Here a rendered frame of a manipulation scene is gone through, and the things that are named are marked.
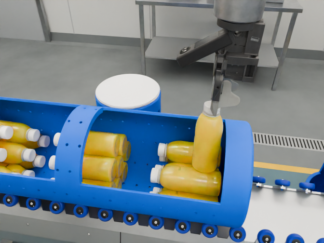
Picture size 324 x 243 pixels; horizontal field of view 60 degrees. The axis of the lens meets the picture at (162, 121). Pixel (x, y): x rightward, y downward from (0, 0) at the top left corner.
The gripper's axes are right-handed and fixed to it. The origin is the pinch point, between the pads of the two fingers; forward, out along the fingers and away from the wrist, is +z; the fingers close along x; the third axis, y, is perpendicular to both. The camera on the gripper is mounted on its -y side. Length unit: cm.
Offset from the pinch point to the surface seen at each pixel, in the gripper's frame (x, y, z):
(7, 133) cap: -1, -57, 17
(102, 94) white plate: 40, -44, 27
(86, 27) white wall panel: 325, -177, 102
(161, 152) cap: 3.4, -12.3, 20.4
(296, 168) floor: 116, 79, 128
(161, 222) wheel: -10.5, -9.8, 33.7
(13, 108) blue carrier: 13, -64, 18
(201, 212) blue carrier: -14.2, 0.4, 21.4
